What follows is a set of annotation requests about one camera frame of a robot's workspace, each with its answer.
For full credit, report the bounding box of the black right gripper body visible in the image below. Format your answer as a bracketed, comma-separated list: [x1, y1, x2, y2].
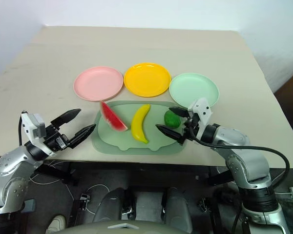
[181, 114, 200, 142]

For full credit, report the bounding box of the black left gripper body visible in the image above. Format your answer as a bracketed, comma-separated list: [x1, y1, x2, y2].
[43, 124, 72, 153]

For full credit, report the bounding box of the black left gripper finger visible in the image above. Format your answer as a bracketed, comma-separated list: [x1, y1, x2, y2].
[67, 123, 97, 149]
[50, 108, 82, 129]

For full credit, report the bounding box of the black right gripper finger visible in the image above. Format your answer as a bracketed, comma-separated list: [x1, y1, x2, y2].
[168, 106, 189, 118]
[155, 124, 186, 144]

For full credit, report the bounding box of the light green plate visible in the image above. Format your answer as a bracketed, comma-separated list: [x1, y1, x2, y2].
[168, 72, 220, 109]

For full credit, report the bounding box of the yellow plate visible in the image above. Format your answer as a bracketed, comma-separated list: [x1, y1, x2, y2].
[123, 62, 172, 97]

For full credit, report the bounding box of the pink plate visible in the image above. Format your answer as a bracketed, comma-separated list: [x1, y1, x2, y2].
[73, 66, 124, 102]

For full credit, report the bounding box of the green lime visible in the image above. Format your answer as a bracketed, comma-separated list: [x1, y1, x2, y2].
[164, 110, 181, 129]

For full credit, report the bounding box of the yellow banana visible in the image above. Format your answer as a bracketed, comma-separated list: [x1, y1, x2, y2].
[130, 104, 151, 145]

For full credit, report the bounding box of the red watermelon slice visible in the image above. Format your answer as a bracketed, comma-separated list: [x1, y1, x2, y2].
[100, 100, 129, 133]

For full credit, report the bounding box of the green silicone mat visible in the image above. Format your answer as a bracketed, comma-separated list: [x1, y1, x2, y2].
[92, 100, 188, 156]

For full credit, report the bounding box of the grey robot right leg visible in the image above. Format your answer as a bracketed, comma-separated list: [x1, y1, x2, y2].
[165, 187, 193, 234]

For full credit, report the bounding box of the grey robot leg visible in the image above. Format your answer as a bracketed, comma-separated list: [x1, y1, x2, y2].
[92, 187, 130, 223]
[165, 187, 193, 234]

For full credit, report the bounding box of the grey robot left leg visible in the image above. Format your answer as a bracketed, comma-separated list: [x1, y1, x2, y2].
[92, 187, 130, 223]

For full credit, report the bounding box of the white shoe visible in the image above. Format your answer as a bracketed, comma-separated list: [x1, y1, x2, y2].
[45, 214, 67, 234]

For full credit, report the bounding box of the brown cardboard box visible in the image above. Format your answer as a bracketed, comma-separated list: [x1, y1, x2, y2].
[274, 70, 293, 169]

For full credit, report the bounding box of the olive robot torso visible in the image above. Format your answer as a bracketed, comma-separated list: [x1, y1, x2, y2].
[47, 217, 197, 234]

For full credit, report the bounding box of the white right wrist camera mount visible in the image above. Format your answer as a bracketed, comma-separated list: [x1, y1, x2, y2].
[187, 97, 214, 134]

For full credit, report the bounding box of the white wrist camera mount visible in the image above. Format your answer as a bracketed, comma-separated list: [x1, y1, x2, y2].
[187, 97, 214, 134]
[21, 111, 57, 156]

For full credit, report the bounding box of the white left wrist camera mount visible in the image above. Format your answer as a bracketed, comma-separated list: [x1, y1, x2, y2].
[21, 111, 57, 156]

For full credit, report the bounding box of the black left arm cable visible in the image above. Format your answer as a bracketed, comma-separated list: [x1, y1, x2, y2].
[18, 111, 30, 147]

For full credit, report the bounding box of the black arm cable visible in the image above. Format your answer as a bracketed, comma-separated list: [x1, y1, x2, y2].
[188, 119, 291, 193]
[18, 111, 30, 147]

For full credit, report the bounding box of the white floor cable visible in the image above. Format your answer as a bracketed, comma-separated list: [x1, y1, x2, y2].
[29, 168, 113, 215]

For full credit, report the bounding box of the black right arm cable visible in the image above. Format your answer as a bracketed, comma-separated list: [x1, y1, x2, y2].
[188, 119, 291, 193]

